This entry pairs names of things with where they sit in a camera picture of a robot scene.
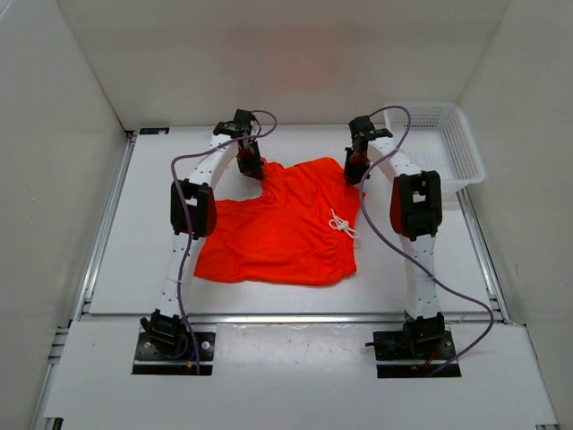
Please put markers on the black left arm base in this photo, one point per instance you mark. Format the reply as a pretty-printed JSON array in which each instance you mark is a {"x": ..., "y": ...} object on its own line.
[{"x": 165, "y": 347}]

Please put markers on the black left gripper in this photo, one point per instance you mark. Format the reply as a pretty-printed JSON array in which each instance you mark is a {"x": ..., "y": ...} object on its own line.
[{"x": 254, "y": 168}]

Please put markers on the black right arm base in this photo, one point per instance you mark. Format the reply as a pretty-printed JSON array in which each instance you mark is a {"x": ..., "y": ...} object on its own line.
[{"x": 422, "y": 348}]

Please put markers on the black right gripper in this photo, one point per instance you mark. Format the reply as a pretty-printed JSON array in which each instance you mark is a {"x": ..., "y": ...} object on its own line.
[{"x": 352, "y": 176}]

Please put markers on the left side aluminium rail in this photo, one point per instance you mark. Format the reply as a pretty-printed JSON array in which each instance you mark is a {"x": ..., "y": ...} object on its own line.
[{"x": 89, "y": 279}]

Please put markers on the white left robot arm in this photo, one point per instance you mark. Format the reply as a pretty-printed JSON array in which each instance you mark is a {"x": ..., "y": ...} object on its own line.
[{"x": 193, "y": 212}]

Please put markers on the right side aluminium rail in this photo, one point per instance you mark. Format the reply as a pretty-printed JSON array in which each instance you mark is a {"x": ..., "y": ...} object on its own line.
[{"x": 483, "y": 256}]

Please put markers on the orange shorts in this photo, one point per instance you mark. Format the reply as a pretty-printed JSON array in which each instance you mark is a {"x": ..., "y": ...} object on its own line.
[{"x": 287, "y": 234}]

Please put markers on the black corner bracket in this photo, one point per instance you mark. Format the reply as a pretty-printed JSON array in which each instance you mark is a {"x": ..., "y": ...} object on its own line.
[{"x": 154, "y": 130}]

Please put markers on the white plastic mesh basket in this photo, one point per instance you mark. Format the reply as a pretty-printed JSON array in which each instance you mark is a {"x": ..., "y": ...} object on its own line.
[{"x": 439, "y": 138}]

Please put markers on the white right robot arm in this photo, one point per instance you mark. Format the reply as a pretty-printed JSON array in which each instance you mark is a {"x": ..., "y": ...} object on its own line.
[{"x": 415, "y": 209}]

